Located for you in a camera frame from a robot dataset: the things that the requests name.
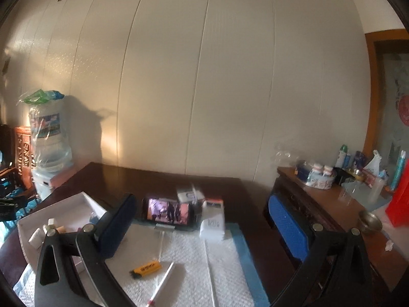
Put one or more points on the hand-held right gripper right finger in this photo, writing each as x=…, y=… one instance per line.
x=284, y=227

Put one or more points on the yellow utility knife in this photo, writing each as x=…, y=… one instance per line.
x=148, y=268

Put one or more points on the metal bowl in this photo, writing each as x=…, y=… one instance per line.
x=370, y=222

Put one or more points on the white cardboard tray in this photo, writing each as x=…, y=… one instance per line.
x=73, y=204

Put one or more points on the green-capped spray can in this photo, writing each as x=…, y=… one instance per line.
x=341, y=158

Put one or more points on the white box orange top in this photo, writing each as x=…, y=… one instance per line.
x=213, y=211

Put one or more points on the dark blue bottle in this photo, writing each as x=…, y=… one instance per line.
x=359, y=159

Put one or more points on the black smartphone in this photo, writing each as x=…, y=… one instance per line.
x=167, y=212

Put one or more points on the dark wooden armchair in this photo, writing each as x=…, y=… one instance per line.
x=9, y=208

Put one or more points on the white tube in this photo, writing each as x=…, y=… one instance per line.
x=35, y=238

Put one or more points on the white charger box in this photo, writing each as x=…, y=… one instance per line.
x=212, y=230

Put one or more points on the white quilted pad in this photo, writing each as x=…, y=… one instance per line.
x=191, y=262

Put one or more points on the teal bottle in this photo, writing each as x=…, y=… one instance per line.
x=399, y=169

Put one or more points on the blue packet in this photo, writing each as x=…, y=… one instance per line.
x=302, y=169

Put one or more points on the white water dispenser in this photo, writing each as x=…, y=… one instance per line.
x=44, y=182

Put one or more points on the white pen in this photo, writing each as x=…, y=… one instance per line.
x=163, y=283

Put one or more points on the clear plastic cup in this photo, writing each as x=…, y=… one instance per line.
x=346, y=195

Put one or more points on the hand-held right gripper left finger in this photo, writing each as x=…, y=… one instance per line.
x=115, y=227

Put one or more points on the translucent plastic bottle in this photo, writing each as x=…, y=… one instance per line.
x=375, y=192

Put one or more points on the red paper bag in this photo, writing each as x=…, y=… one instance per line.
x=399, y=204

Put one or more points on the large water jug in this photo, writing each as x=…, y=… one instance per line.
x=48, y=144

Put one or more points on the green printed plastic bag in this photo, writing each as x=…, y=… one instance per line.
x=35, y=97

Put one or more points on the small clear bottle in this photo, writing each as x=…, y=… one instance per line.
x=51, y=224

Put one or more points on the carved wooden chair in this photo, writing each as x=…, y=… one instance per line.
x=24, y=150

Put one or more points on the teal seat cushion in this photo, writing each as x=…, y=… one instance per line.
x=29, y=203

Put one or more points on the white power bank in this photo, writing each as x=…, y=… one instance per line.
x=188, y=195

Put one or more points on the white plastic bag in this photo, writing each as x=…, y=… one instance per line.
x=375, y=164

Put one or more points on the crumpled white tissue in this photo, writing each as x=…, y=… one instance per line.
x=389, y=245

